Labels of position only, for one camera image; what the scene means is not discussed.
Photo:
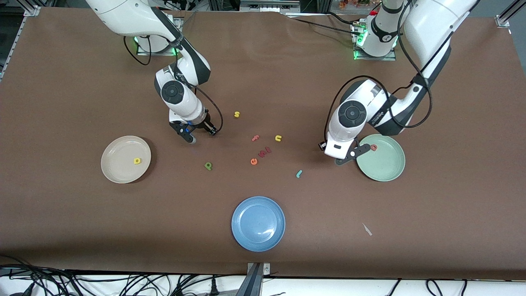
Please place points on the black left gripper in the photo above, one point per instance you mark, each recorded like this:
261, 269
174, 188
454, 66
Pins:
322, 149

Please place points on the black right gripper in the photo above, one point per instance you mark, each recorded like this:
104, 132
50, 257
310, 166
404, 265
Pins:
208, 126

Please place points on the green letter p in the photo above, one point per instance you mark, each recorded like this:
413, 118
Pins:
210, 168

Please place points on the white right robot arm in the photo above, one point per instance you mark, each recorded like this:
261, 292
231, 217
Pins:
181, 98

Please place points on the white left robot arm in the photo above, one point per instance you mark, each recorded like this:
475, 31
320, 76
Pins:
333, 135

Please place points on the green plate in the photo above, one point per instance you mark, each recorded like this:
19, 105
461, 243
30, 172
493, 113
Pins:
382, 164

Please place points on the brown table cover sheet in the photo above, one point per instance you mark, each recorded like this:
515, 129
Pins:
263, 82

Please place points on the white paper scrap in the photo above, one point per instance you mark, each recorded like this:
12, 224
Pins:
367, 230

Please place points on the beige brown plate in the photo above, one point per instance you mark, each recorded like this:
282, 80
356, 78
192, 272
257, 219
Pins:
119, 164

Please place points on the blue plate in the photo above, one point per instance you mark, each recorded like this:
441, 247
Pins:
258, 224

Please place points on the orange flowers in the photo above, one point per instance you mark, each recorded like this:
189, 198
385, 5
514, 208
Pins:
349, 4

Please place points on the black power plug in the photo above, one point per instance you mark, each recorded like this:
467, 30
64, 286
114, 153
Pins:
213, 287

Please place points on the aluminium profile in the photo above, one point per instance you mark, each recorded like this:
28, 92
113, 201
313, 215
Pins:
503, 19

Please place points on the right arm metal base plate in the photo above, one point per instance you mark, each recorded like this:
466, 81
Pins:
156, 54

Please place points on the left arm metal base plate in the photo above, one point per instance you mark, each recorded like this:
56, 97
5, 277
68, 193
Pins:
363, 58

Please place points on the grey metal frame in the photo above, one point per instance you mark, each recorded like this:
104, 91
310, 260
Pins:
267, 6

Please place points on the metal bracket plate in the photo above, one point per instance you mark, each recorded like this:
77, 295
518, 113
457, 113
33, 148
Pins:
266, 269

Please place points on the dark aluminium post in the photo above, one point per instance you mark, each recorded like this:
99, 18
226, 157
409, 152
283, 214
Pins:
250, 283

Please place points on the aluminium table edge rail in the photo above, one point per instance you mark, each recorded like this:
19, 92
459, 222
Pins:
14, 41

